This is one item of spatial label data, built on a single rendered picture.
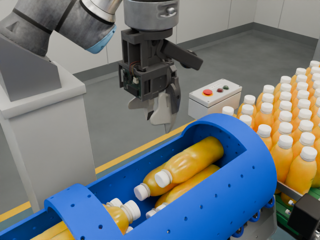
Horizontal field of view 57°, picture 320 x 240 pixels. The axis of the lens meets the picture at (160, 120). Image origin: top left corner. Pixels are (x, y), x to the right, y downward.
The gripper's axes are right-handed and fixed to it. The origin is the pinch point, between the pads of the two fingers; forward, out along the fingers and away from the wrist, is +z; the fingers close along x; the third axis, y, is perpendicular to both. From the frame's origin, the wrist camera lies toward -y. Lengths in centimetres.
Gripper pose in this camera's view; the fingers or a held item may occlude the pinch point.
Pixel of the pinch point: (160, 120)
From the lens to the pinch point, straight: 61.6
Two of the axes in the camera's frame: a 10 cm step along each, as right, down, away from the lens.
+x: 6.5, 4.3, -6.3
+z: -0.1, 8.3, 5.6
